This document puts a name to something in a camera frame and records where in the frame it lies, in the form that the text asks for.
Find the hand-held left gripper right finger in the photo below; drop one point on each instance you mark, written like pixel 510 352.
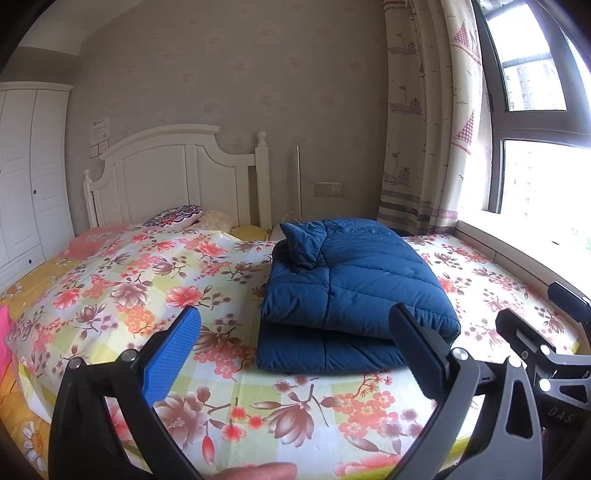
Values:
pixel 415 341

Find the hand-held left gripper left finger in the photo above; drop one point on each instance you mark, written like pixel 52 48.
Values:
pixel 173 350

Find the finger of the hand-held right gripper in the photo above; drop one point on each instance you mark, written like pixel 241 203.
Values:
pixel 521 332
pixel 570 300

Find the blue quilted jacket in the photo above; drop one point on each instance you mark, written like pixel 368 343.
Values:
pixel 351 286

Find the person's left hand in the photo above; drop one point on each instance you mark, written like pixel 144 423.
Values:
pixel 258 473

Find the floral quilt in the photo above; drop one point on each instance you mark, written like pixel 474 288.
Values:
pixel 138 286

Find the window sill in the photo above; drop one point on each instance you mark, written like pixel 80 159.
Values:
pixel 517 249

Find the pink floral bedding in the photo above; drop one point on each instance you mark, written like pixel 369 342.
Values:
pixel 97 240

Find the mandala print pillow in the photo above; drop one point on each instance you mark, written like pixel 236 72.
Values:
pixel 175 216

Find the cream fluffy pillow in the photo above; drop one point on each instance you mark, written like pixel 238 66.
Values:
pixel 214 219

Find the yellow pillow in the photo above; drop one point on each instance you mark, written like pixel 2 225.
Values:
pixel 249 231

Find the yellow bed sheet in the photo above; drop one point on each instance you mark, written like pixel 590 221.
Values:
pixel 32 281

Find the white nightstand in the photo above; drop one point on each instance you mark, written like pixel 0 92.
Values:
pixel 276 231

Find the bright pink cloth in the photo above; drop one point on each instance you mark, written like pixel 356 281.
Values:
pixel 3 341

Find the white bed headboard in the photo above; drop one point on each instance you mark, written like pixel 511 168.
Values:
pixel 175 175

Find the white wardrobe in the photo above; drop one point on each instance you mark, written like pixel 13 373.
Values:
pixel 27 184

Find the printed curtain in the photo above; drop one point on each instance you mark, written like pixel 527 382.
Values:
pixel 429 115

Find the wall socket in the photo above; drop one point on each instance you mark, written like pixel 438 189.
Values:
pixel 328 189

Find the wall switch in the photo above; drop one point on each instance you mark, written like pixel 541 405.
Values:
pixel 98 151

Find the white wall notice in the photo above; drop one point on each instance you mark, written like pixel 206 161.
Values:
pixel 100 131

